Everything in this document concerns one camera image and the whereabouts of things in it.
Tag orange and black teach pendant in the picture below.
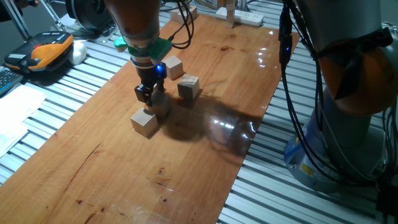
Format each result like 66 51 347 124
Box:
4 30 75 75

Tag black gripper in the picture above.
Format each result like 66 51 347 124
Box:
134 63 167 107

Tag white power strip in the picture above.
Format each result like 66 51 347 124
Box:
215 6 265 27

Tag white rounded object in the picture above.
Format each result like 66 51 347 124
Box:
67 40 88 66

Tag green camera mount flange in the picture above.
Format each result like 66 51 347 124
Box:
126 36 174 65

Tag silver metal rod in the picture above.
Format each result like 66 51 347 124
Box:
39 0 67 31

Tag cardboard box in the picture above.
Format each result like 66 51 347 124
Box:
195 0 228 10

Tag black round device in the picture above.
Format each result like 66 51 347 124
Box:
64 0 116 32

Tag grey aluminium frame strut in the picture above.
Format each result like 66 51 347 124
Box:
0 0 32 41

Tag black cable bundle along arm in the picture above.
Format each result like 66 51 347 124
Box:
277 0 398 190

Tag wide wooden block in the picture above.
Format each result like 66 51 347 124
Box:
170 5 198 26

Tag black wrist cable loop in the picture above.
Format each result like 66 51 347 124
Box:
160 0 195 50

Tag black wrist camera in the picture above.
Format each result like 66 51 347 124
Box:
154 62 168 80

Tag varnished wooden board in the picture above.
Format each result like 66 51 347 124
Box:
0 14 301 224

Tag black keyboard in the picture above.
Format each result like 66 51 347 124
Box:
0 66 24 96

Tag light wooden cube block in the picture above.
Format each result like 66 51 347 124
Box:
129 107 159 138
162 55 185 81
145 90 172 119
177 73 201 100

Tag white paper sheets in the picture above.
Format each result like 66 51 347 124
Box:
0 84 48 159

